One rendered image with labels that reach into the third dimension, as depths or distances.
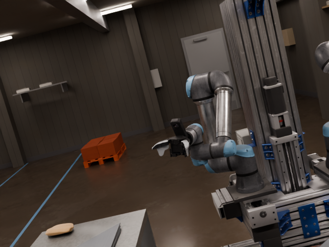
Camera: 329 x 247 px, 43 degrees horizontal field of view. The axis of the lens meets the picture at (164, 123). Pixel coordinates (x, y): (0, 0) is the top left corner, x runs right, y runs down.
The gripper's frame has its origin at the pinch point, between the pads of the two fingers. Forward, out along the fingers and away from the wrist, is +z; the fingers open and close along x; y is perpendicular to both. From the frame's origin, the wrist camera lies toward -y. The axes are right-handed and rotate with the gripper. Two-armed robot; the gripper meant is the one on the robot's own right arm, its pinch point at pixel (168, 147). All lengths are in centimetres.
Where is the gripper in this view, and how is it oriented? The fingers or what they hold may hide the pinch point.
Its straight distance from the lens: 171.0
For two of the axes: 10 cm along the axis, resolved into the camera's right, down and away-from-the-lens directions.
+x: -9.1, 0.3, 4.1
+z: -3.9, 2.4, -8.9
